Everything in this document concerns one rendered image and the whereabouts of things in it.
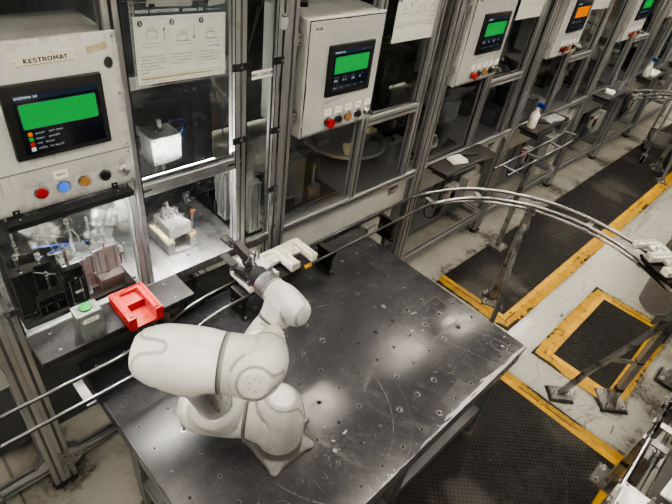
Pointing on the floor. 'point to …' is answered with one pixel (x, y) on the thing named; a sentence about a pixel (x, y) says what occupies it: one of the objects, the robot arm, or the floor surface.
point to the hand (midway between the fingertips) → (227, 249)
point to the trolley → (656, 136)
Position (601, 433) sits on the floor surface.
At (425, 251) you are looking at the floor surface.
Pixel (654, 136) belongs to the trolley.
